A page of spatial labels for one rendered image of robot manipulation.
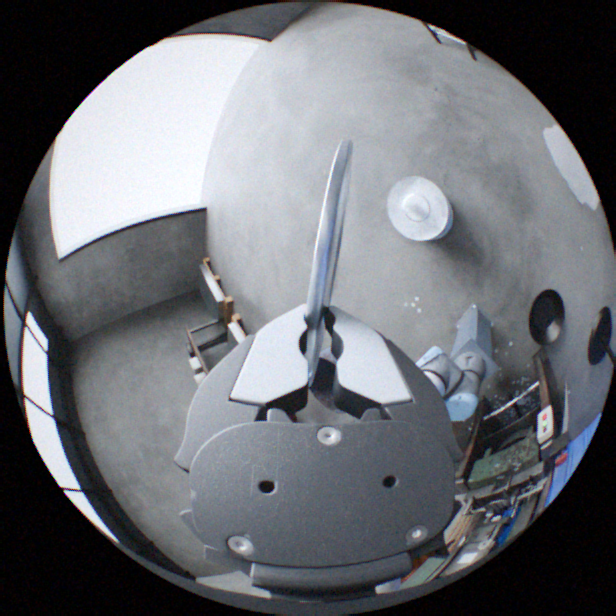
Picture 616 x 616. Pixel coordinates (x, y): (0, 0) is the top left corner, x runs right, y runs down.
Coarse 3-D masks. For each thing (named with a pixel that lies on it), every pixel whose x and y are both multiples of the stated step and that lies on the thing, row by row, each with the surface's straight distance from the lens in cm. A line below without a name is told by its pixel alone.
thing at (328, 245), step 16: (352, 144) 21; (336, 160) 14; (336, 176) 12; (336, 192) 12; (336, 208) 11; (320, 224) 11; (336, 224) 11; (320, 240) 10; (336, 240) 15; (320, 256) 10; (336, 256) 31; (320, 272) 10; (336, 272) 38; (320, 288) 11; (320, 304) 11; (320, 320) 12; (320, 336) 17
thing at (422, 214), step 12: (408, 180) 97; (396, 192) 98; (408, 192) 96; (420, 192) 94; (432, 192) 93; (396, 204) 97; (408, 204) 94; (420, 204) 93; (432, 204) 92; (444, 204) 91; (396, 216) 96; (408, 216) 94; (420, 216) 92; (432, 216) 92; (396, 228) 96; (408, 228) 94; (420, 228) 93; (432, 228) 91
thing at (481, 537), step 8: (480, 528) 107; (488, 528) 105; (496, 528) 107; (472, 536) 110; (480, 536) 105; (488, 536) 103; (496, 536) 108; (472, 544) 108; (480, 544) 105; (488, 544) 104; (464, 552) 108; (472, 552) 106; (480, 552) 105; (456, 560) 108; (464, 560) 106; (472, 560) 105; (448, 568) 108; (456, 568) 106
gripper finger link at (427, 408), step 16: (400, 352) 10; (400, 368) 9; (416, 368) 9; (416, 384) 9; (432, 384) 9; (416, 400) 8; (432, 400) 8; (384, 416) 8; (400, 416) 7; (416, 416) 8; (432, 416) 8; (448, 416) 8; (432, 432) 7; (448, 432) 8; (448, 448) 7
